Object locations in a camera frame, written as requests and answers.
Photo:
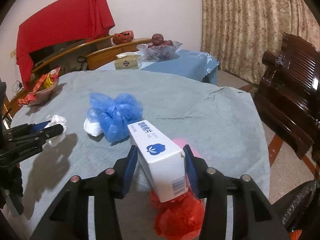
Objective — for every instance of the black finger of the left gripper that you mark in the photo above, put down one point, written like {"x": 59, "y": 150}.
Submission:
{"x": 19, "y": 148}

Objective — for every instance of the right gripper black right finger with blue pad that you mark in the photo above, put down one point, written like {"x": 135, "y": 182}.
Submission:
{"x": 253, "y": 215}

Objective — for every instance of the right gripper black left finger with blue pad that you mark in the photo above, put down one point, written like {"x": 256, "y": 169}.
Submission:
{"x": 67, "y": 216}

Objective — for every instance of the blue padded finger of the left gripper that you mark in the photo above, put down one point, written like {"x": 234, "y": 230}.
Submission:
{"x": 25, "y": 129}

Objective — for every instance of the white tissue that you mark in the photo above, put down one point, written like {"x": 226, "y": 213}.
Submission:
{"x": 57, "y": 119}

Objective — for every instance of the red plastic bag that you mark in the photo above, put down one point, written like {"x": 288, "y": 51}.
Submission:
{"x": 179, "y": 218}

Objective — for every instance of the blue plastic bag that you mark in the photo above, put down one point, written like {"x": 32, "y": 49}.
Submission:
{"x": 114, "y": 115}

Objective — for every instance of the white cardboard box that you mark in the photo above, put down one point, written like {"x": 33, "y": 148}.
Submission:
{"x": 162, "y": 160}

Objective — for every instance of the pink face mask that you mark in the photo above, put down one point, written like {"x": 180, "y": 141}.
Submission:
{"x": 182, "y": 142}

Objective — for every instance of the black trash bag bin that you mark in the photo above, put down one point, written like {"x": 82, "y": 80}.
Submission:
{"x": 299, "y": 209}

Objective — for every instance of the snack dish with red wrappers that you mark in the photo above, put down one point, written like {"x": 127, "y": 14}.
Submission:
{"x": 42, "y": 90}

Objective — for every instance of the orange mesh net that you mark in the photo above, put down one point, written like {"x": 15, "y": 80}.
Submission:
{"x": 295, "y": 234}

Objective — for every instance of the white paper wad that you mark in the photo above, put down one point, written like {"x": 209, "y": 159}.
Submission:
{"x": 92, "y": 128}

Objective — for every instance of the grey green tablecloth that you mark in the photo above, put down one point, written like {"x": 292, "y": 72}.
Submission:
{"x": 220, "y": 123}

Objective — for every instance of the tissue box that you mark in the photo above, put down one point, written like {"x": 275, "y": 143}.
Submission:
{"x": 128, "y": 60}

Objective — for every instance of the red cloth cover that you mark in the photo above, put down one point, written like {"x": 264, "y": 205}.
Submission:
{"x": 60, "y": 22}

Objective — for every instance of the red bag on cabinet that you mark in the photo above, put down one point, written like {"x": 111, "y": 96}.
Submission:
{"x": 122, "y": 38}

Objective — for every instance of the dark wooden armchair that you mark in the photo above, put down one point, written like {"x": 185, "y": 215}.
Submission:
{"x": 287, "y": 98}

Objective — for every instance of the glass fruit bowl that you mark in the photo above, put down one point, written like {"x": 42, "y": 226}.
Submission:
{"x": 163, "y": 52}

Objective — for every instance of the red apple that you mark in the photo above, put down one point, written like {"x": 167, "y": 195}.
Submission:
{"x": 157, "y": 39}

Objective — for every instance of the blue table cover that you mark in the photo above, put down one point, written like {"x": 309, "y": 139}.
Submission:
{"x": 196, "y": 65}

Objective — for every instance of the beige patterned curtain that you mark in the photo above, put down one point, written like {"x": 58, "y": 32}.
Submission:
{"x": 238, "y": 32}

